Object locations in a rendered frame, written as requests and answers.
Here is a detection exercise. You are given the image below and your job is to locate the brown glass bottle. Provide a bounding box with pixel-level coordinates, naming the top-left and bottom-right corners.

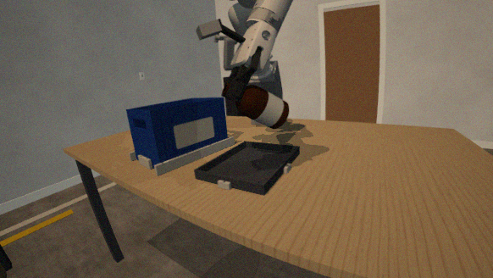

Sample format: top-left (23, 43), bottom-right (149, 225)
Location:
top-left (235, 85), bottom-right (289, 129)

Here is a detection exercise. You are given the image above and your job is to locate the blue divided crate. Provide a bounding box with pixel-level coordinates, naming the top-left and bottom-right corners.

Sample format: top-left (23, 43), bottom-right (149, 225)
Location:
top-left (126, 97), bottom-right (228, 168)

